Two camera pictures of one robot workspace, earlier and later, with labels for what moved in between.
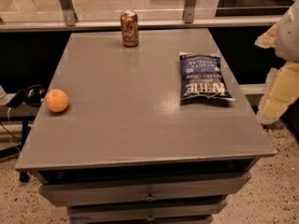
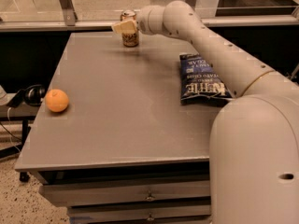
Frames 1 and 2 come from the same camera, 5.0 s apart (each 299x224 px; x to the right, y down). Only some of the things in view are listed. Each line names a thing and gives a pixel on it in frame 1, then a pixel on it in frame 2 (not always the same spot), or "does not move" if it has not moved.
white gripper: (289, 37) -> (144, 21)
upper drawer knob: (149, 196) does not move
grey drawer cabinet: (127, 149) does not move
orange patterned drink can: (129, 23) does not move
